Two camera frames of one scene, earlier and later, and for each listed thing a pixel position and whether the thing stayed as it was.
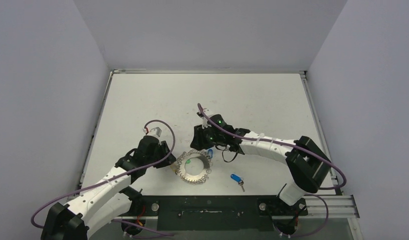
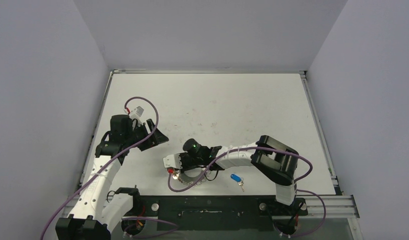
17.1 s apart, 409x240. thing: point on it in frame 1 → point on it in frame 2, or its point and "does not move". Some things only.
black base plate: (212, 213) does not move
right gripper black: (198, 139) → (182, 162)
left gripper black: (169, 160) → (156, 138)
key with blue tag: (237, 178) does not move
